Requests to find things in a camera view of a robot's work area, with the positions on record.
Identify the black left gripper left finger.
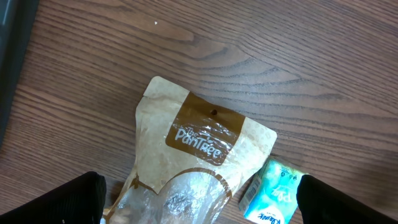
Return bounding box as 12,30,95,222
1,171,106,224

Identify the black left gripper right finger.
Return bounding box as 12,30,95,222
297,174,397,224

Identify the teal tissue packet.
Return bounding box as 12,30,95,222
239,157,305,224

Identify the white packet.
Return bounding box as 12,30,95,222
101,77,277,223

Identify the grey plastic mesh basket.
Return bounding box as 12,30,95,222
1,0,40,139

